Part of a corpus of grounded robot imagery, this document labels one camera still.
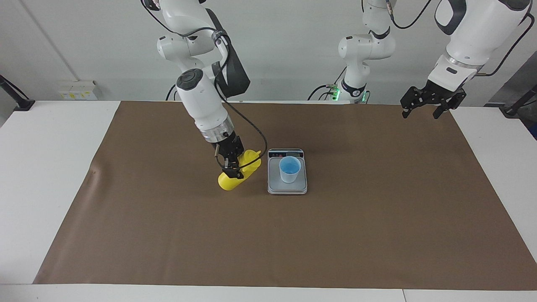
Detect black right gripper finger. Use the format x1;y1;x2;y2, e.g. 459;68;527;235
221;157;245;180

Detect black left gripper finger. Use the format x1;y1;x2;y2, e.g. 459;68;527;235
432;96;461;120
400;86;422;119

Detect yellow squeeze bottle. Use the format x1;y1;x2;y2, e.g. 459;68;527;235
217;149;262;192

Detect light blue paper cup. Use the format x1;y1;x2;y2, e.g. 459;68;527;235
279;156;302;184

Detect silver digital kitchen scale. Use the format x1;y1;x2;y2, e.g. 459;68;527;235
267;148;308;196

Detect black clamp stand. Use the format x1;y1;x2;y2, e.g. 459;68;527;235
0;74;36;112
498;83;537;117

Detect brown paper mat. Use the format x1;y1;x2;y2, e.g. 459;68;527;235
32;100;537;291

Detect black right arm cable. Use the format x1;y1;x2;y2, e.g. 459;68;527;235
142;0;268;172

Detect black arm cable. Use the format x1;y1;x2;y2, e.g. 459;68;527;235
386;0;536;78
142;0;268;172

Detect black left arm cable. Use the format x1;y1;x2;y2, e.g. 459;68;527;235
386;0;536;78

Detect black left base cables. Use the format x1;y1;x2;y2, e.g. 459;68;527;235
307;66;349;102

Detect white wall socket strip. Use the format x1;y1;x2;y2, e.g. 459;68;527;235
57;80;98;101

